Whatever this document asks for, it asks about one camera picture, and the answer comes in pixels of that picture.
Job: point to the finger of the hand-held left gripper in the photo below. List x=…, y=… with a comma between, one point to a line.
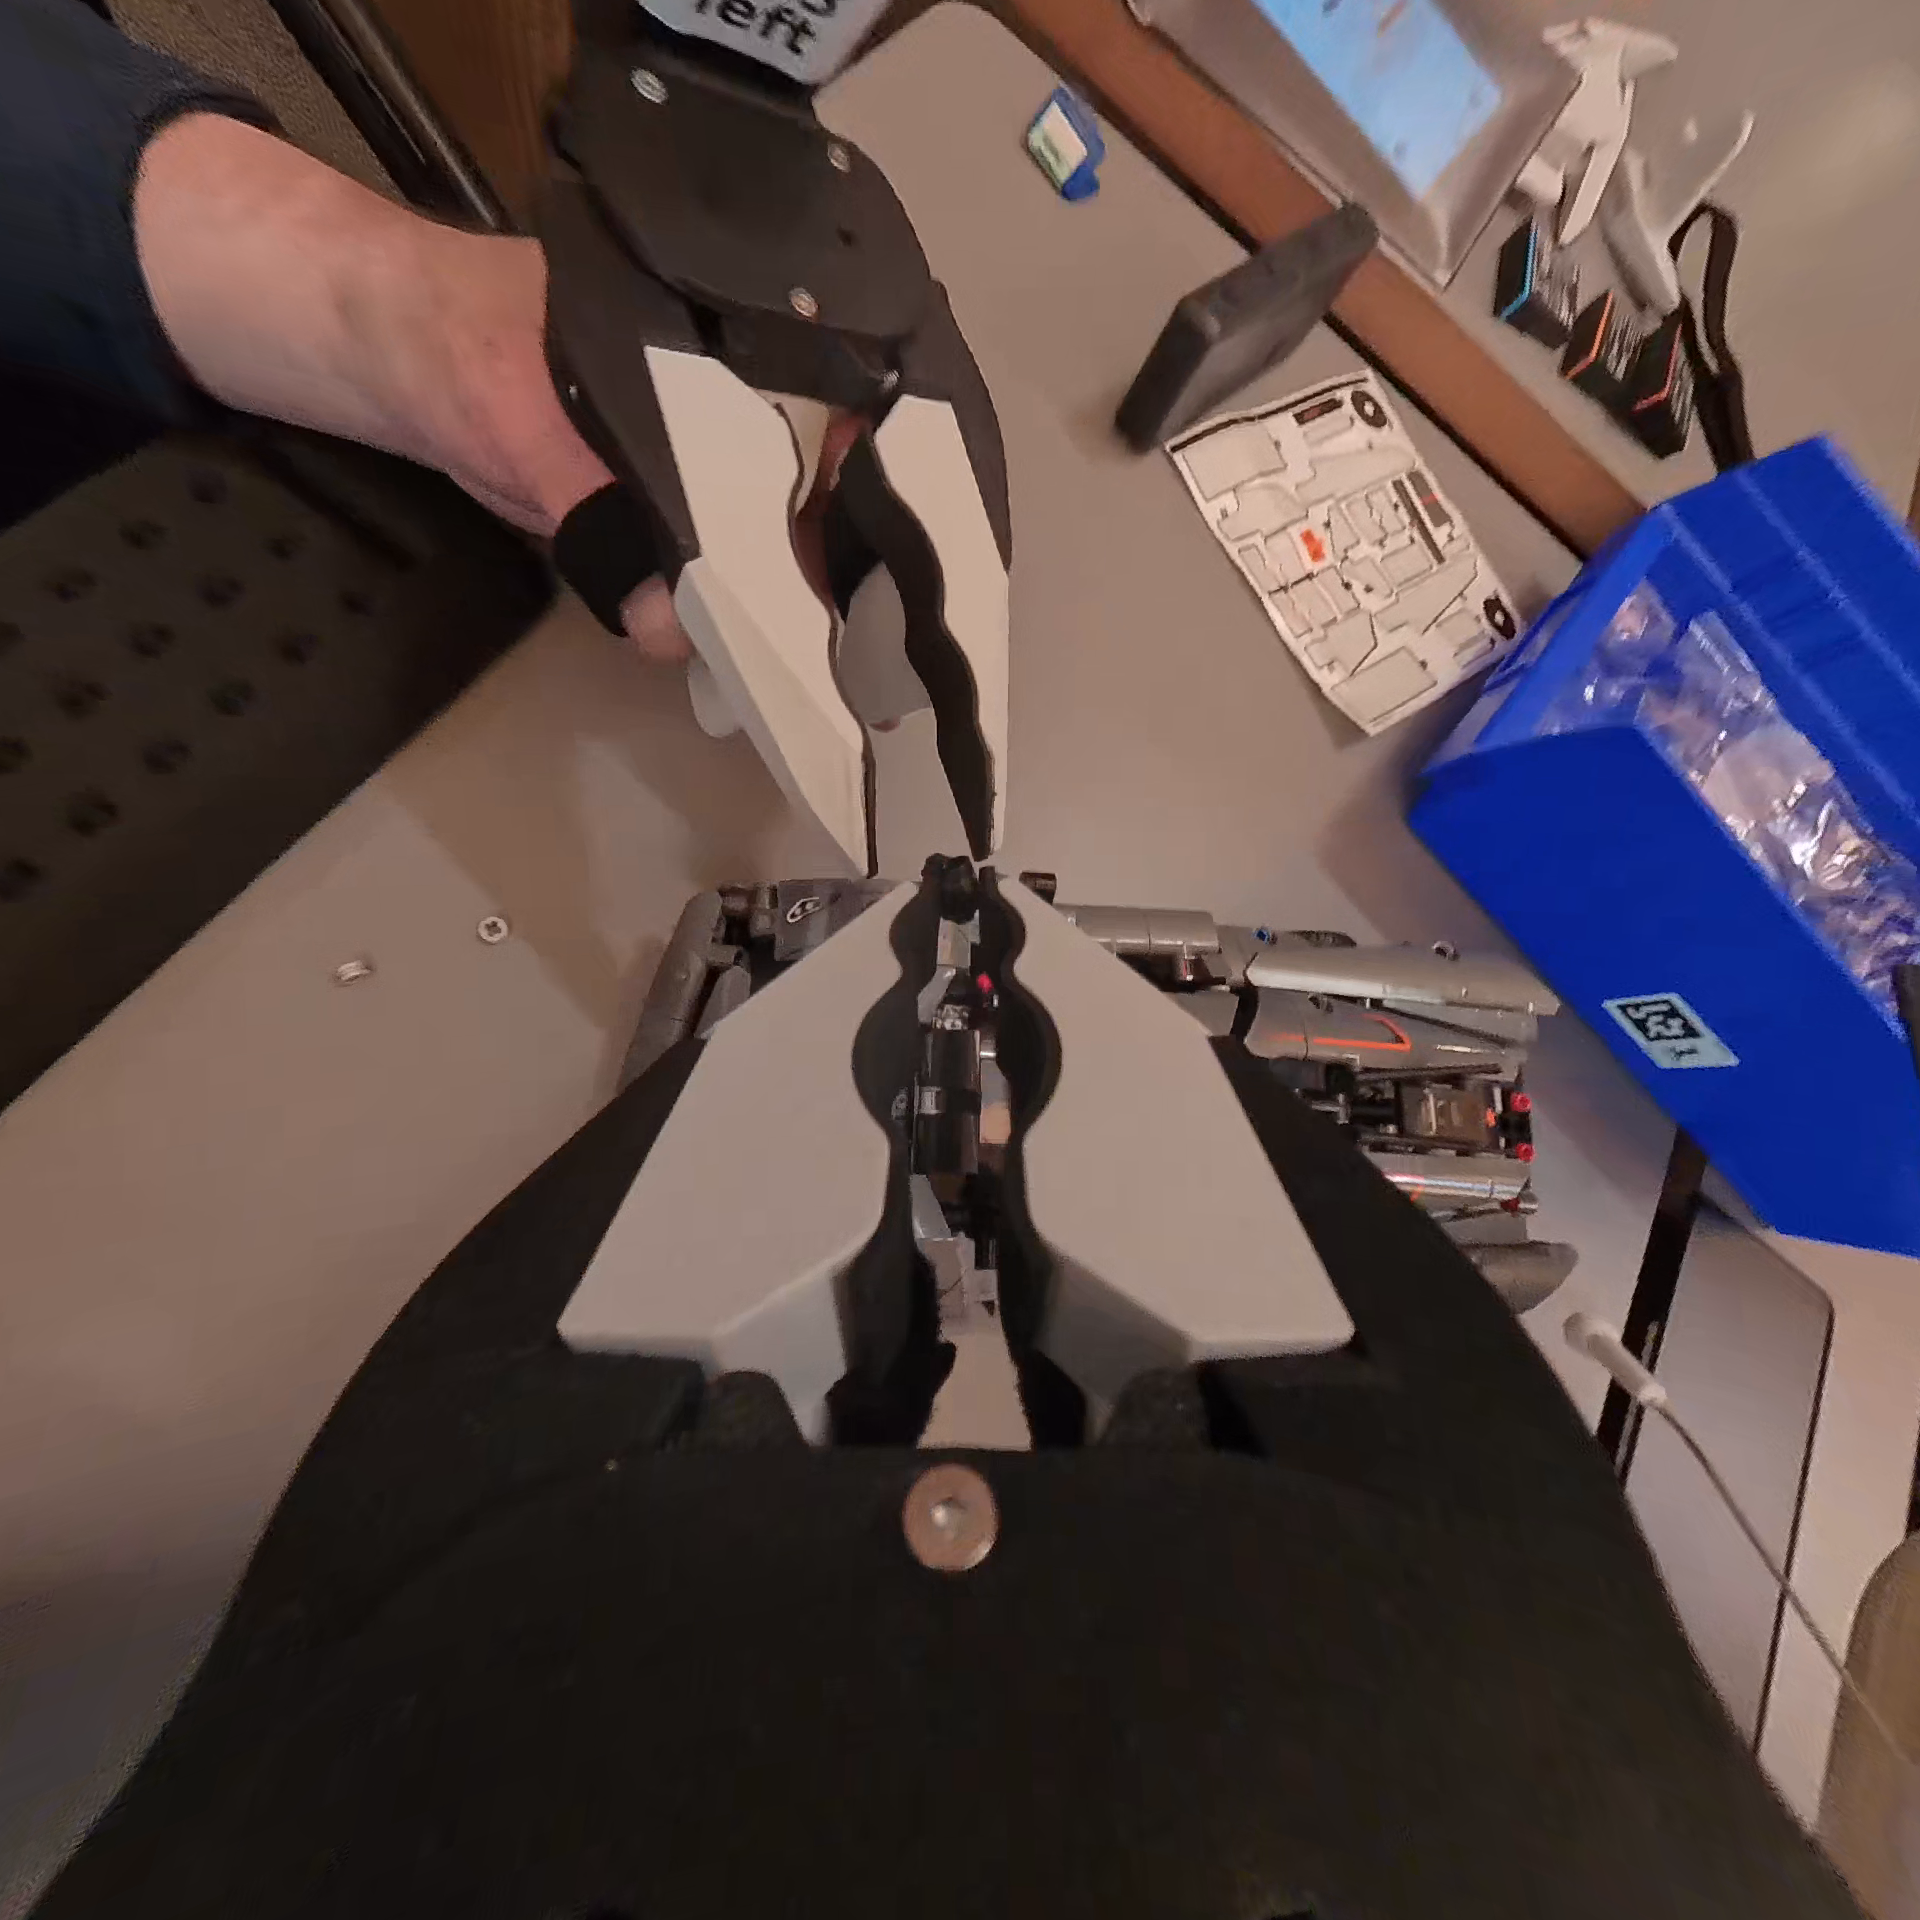
x=737, y=570
x=969, y=600

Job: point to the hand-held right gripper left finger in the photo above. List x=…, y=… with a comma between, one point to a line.
x=719, y=1199

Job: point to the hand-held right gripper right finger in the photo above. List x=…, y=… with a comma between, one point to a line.
x=1188, y=1199

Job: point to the grey lego car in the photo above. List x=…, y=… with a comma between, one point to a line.
x=1351, y=1038

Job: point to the dark grey lego fender piece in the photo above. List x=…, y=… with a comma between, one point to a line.
x=812, y=908

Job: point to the person's left forearm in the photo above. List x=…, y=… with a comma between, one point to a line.
x=89, y=209

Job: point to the lego sticker sheet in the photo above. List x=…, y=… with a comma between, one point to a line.
x=1351, y=555

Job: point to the person's left hand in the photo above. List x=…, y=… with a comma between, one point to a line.
x=389, y=330

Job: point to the wooden pillar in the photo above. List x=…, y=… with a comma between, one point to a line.
x=465, y=88

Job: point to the small blue object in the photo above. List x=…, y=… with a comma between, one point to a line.
x=1066, y=143

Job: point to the black rectangular case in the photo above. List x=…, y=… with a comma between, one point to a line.
x=1246, y=324

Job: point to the blue storage bin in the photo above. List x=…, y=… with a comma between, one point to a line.
x=1574, y=900

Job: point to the black perforated chair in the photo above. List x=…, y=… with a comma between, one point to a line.
x=228, y=675

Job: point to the black battery blue end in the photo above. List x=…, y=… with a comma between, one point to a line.
x=1533, y=287

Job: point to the phone in clear pouch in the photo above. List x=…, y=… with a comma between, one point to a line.
x=1378, y=75

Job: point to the black battery orange end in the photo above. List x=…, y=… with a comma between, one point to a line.
x=1667, y=385
x=1597, y=338

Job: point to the clear plastic bag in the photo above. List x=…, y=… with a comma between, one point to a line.
x=1727, y=719

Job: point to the white plastic holder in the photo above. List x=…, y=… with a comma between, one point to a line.
x=1667, y=226

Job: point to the white plastic part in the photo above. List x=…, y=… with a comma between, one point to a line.
x=1597, y=106

